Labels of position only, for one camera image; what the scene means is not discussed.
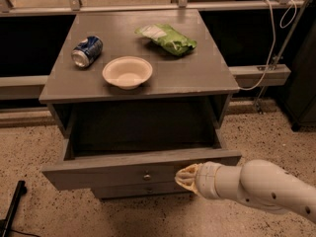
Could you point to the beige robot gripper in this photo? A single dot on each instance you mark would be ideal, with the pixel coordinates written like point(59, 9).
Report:
point(207, 179)

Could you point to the grey top drawer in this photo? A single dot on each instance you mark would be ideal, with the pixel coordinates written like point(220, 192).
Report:
point(123, 169)

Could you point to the grey drawer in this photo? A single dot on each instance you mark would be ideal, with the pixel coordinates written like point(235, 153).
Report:
point(123, 169)
point(138, 190)

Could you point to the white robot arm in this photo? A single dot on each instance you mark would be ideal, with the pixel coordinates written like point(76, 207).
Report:
point(258, 184)

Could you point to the silver drawer knob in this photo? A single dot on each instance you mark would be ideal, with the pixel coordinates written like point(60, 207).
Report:
point(147, 177)

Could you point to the grey lower drawer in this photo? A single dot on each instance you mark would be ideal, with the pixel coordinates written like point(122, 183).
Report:
point(138, 190)

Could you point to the grey wooden nightstand cabinet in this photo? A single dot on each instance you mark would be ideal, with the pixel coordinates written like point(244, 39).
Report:
point(180, 106)

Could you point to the white paper bowl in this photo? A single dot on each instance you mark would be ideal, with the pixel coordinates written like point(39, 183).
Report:
point(127, 72)

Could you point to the green chip bag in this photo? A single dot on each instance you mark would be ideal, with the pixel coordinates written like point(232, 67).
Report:
point(168, 38)

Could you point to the slanted metal pole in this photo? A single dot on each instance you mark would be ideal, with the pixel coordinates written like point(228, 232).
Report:
point(272, 62)

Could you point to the blue soda can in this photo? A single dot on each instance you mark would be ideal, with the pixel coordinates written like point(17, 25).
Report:
point(87, 51)

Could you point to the black stand leg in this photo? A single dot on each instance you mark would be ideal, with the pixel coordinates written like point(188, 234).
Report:
point(6, 223)

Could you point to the metal window railing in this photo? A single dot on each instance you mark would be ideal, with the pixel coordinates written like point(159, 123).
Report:
point(131, 4)

